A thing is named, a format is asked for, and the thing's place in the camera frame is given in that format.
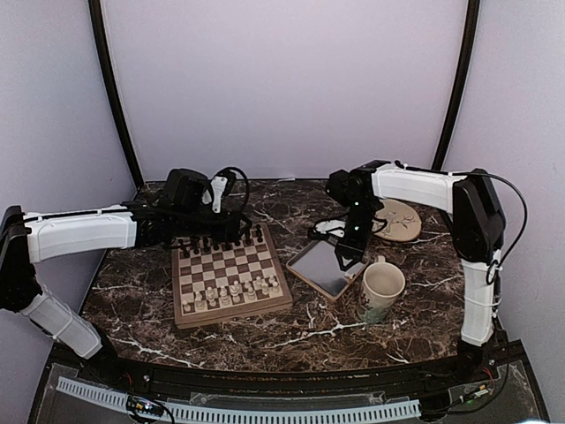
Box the right black frame post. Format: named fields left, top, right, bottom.
left=431, top=0, right=481, bottom=170

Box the white bishop chess piece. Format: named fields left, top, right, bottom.
left=220, top=287, right=231, bottom=307

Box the black frame post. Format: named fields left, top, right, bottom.
left=431, top=0, right=481, bottom=170
left=87, top=0, right=145, bottom=189

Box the left black frame post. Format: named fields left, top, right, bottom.
left=87, top=0, right=145, bottom=189

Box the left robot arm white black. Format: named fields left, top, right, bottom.
left=1, top=201, right=252, bottom=385

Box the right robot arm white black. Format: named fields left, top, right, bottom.
left=308, top=160, right=506, bottom=346

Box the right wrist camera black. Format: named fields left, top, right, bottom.
left=325, top=170, right=351, bottom=208

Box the metal tray wood rim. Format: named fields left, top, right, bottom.
left=286, top=240, right=367, bottom=300

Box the dark chess piece far left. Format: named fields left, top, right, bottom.
left=177, top=239, right=190, bottom=259

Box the white chess piece tall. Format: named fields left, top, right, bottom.
left=230, top=280, right=242, bottom=304

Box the wooden chess board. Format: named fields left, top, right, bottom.
left=172, top=223, right=293, bottom=329

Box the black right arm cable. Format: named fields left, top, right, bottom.
left=478, top=172, right=529, bottom=284

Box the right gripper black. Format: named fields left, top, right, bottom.
left=335, top=198, right=380, bottom=271

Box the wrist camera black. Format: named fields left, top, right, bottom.
left=325, top=170, right=351, bottom=208
left=163, top=168, right=208, bottom=208

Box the black front rail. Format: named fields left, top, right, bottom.
left=43, top=339, right=526, bottom=398

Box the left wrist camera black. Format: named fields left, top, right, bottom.
left=163, top=168, right=208, bottom=208

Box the white slotted cable duct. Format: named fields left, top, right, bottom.
left=56, top=377, right=421, bottom=423

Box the beige decorated ceramic plate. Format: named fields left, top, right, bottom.
left=373, top=199, right=422, bottom=242

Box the ceramic mug shell print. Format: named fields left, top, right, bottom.
left=356, top=255, right=406, bottom=324

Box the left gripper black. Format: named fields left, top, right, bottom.
left=174, top=207, right=252, bottom=243

